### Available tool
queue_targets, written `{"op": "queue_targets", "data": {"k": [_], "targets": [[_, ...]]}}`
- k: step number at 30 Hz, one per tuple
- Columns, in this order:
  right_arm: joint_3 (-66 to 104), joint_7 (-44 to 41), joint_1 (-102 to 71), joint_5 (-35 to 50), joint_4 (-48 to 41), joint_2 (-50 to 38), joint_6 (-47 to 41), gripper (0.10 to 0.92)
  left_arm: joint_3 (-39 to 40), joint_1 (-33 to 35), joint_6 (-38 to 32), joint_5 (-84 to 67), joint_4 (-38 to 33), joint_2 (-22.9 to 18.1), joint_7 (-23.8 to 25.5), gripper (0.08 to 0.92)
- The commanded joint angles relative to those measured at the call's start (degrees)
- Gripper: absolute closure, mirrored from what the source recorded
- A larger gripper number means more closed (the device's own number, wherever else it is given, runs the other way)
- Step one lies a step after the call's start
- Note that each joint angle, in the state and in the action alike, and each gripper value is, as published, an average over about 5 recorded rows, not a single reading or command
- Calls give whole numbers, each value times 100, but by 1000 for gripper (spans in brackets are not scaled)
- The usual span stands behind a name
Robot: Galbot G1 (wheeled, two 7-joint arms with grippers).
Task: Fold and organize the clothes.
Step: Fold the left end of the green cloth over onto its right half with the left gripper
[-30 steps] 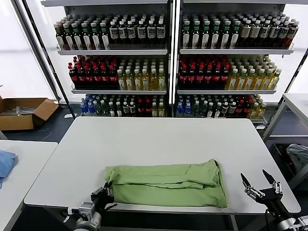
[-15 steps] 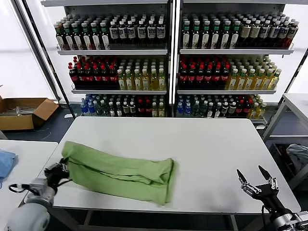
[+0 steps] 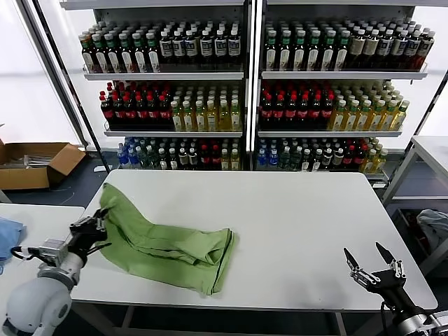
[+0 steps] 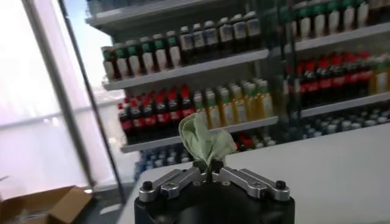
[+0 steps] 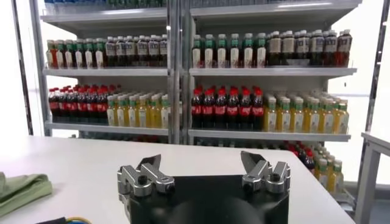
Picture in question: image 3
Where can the small white floor object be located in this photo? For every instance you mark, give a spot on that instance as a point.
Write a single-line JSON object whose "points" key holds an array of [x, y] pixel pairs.
{"points": [[99, 169]]}

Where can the blue-label dark drink bottle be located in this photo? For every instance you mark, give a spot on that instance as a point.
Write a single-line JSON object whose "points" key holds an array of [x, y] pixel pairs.
{"points": [[414, 49], [166, 48], [191, 47], [206, 47], [234, 47], [426, 49], [400, 48], [178, 47], [386, 48], [220, 47]]}

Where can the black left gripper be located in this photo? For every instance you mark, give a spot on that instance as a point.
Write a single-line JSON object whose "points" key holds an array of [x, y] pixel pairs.
{"points": [[85, 234]]}

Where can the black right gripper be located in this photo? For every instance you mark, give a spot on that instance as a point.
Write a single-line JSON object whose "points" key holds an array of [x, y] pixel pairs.
{"points": [[388, 283]]}

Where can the grey crumpled cloth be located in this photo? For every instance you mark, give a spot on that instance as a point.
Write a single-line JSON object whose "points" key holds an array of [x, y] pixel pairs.
{"points": [[434, 224]]}

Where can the yellow tea bottle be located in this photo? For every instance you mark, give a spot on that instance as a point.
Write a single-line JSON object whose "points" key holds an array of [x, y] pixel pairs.
{"points": [[236, 119], [337, 119], [381, 162], [364, 119], [376, 119], [225, 161], [188, 119], [388, 119], [351, 119], [400, 119], [224, 119], [212, 119], [200, 119], [235, 161], [177, 119], [368, 162]]}

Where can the grey metal side table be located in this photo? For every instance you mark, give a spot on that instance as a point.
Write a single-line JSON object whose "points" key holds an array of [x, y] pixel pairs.
{"points": [[434, 154]]}

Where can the grey metal shelf rack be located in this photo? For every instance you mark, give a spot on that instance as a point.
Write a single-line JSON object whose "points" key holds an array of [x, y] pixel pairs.
{"points": [[315, 13], [140, 14]]}

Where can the beige-label dark drink bottle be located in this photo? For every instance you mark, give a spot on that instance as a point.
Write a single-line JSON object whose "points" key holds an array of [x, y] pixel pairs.
{"points": [[371, 48], [357, 48]]}

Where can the dark metal window post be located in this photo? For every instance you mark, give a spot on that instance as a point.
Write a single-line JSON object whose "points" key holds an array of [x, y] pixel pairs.
{"points": [[65, 77]]}

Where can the clear plastic packing pieces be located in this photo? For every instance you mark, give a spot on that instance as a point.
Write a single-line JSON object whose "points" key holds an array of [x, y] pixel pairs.
{"points": [[35, 161]]}

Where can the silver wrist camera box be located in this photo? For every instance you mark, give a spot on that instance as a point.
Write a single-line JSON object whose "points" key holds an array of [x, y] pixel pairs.
{"points": [[52, 250], [439, 320]]}

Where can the dark storage crate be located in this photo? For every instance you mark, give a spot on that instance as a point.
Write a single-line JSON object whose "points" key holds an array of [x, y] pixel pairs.
{"points": [[409, 224]]}

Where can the green soda bottle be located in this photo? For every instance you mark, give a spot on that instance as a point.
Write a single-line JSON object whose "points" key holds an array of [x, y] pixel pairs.
{"points": [[296, 160], [153, 159], [143, 159], [285, 160]]}

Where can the red-cap cola bottle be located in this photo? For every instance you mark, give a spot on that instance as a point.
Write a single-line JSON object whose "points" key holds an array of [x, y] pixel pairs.
{"points": [[358, 160], [153, 112], [291, 112], [106, 112], [348, 160], [315, 112], [118, 112], [215, 159], [204, 159], [279, 112], [303, 112], [164, 112], [327, 112], [267, 112], [129, 112], [141, 112]]}

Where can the white-cap dark drink bottle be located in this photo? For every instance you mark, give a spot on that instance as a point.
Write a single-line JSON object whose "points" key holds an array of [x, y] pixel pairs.
{"points": [[338, 161], [173, 161], [183, 160], [327, 161], [192, 160], [162, 161], [316, 161], [306, 161]]}

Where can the blue folded cloth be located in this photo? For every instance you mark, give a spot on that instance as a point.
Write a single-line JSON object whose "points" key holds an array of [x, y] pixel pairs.
{"points": [[10, 234]]}

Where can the green t-shirt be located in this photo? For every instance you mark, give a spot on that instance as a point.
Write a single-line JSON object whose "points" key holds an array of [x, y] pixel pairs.
{"points": [[168, 245]]}

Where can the blue water bottle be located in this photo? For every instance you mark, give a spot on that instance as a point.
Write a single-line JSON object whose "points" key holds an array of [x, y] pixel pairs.
{"points": [[262, 161], [273, 161], [133, 159], [122, 159]]}

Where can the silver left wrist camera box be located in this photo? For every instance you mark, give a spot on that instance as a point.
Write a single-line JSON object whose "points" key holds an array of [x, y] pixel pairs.
{"points": [[52, 250]]}

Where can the brown cardboard box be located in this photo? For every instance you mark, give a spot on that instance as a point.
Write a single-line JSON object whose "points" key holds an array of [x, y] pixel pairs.
{"points": [[24, 179]]}

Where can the green-cap dark tea bottle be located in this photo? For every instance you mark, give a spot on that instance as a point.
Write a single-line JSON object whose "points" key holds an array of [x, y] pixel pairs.
{"points": [[87, 53], [285, 51], [300, 51], [328, 51], [125, 55], [112, 55], [342, 51], [271, 51], [314, 51], [153, 54], [99, 55], [139, 54]]}

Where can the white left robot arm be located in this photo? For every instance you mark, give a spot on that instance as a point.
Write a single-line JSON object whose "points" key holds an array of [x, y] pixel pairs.
{"points": [[35, 304]]}

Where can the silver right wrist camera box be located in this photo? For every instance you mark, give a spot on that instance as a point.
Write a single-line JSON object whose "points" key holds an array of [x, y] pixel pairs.
{"points": [[439, 320]]}

